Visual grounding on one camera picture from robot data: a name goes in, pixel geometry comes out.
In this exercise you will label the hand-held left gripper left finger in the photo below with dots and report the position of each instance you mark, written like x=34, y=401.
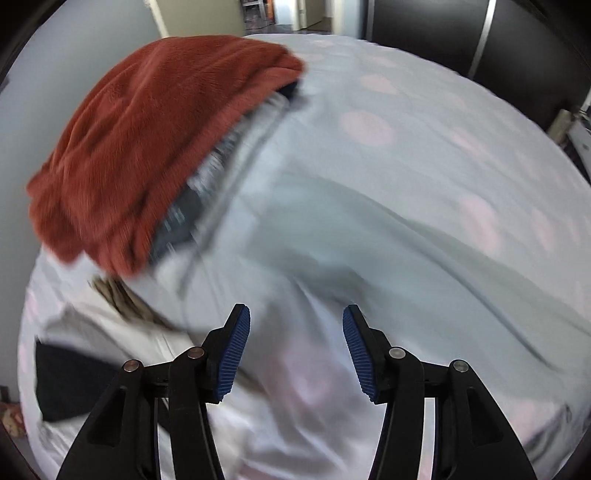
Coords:
x=235, y=350

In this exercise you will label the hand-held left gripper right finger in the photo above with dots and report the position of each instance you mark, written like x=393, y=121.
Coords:
x=358, y=355

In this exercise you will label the light grey sweater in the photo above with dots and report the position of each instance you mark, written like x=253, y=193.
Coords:
x=346, y=221

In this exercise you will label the brown striped cloth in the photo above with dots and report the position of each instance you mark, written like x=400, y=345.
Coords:
x=124, y=300

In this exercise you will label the dark patterned garment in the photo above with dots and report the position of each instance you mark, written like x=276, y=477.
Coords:
x=184, y=217

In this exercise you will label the white cloth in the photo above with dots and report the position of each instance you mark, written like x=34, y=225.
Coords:
x=92, y=327

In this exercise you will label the black cloth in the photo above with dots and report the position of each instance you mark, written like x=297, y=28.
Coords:
x=69, y=383

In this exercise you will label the red fleece garment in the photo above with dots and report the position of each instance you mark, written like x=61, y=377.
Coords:
x=138, y=138

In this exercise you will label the black wardrobe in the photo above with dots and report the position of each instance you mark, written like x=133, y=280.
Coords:
x=425, y=23

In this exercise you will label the cream door frame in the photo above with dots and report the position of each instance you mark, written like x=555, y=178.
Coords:
x=159, y=18

